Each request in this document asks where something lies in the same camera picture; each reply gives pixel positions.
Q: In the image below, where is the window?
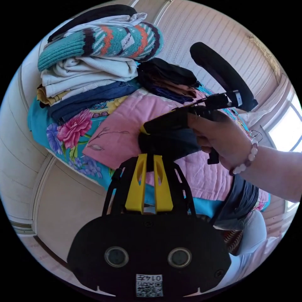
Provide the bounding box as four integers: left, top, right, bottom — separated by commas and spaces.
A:
266, 94, 302, 154

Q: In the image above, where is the person's right forearm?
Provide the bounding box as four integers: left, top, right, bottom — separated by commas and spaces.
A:
229, 140, 302, 203

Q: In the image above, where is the cream cupboard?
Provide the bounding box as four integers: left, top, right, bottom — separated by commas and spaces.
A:
0, 40, 111, 265

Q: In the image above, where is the pile of dark clothes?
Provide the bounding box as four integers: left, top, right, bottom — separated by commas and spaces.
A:
137, 57, 201, 105

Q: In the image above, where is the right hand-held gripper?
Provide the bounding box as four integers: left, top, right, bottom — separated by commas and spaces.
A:
140, 93, 236, 165

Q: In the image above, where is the black long sleeve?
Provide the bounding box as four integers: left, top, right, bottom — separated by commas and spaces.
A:
137, 127, 260, 231

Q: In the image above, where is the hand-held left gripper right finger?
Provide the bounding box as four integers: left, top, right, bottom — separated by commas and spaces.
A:
154, 155, 174, 212

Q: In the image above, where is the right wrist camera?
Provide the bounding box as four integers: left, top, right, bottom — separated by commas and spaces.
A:
189, 42, 258, 113

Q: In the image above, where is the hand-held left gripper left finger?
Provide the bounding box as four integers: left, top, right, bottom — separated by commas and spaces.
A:
125, 153, 148, 212

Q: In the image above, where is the person's right hand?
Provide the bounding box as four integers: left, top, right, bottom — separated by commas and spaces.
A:
187, 110, 258, 176

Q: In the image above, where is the bed with floral sheet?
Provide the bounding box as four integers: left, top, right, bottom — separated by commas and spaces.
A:
27, 87, 272, 214

